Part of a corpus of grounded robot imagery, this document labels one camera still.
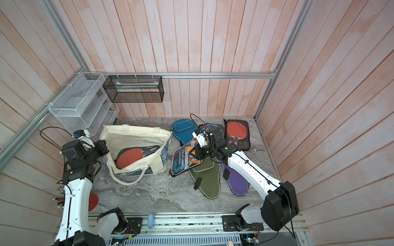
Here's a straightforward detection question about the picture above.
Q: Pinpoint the red paddle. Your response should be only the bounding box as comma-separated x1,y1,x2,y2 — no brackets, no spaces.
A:
225,120,251,151

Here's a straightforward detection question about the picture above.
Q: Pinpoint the black red paddle set case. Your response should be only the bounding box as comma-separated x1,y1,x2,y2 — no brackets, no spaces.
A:
115,146,160,169

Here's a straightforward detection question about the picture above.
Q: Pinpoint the green paddle cover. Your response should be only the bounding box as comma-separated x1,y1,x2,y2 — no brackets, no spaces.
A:
189,158,221,199

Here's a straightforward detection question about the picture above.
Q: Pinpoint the purple paddle cover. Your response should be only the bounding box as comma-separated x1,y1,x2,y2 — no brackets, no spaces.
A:
221,164,249,196

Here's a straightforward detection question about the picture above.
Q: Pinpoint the teal paddle cover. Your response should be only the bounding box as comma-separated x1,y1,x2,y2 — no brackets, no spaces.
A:
171,118,197,146

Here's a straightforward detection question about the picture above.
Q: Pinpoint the Deerway paddle set clear case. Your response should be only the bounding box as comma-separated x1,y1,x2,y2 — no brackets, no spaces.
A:
203,123,225,136

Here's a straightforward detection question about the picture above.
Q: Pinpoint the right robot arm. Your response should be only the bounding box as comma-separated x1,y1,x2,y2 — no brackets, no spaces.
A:
192,128,299,232

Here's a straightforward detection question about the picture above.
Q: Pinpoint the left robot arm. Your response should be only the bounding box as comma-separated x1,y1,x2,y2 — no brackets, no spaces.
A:
54,140,109,246

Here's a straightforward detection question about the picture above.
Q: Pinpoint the red round object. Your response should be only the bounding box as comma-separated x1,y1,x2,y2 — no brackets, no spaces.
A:
88,193,99,212

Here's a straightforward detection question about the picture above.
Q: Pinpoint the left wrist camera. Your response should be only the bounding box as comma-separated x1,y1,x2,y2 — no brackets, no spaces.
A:
73,129,93,148

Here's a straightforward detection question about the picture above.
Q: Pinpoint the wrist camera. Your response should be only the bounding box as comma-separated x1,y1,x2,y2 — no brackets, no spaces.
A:
192,129,208,147
73,129,93,148

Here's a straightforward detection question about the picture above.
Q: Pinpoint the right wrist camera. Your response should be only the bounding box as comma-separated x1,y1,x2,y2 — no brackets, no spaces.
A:
192,129,208,147

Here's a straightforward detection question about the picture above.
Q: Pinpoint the white wire mesh shelf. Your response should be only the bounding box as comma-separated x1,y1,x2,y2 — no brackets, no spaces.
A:
49,72,119,139

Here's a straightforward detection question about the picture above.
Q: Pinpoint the black mesh wall basket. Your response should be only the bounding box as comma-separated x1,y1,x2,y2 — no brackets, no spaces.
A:
103,75,164,103

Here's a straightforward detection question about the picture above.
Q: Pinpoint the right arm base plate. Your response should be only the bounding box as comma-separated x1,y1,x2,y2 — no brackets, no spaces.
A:
222,215,264,232

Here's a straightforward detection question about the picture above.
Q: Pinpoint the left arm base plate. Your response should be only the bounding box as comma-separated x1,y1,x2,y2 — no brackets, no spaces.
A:
112,217,143,235

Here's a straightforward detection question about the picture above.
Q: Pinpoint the aluminium front rail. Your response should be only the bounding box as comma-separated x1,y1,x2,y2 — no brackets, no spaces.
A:
106,213,314,246

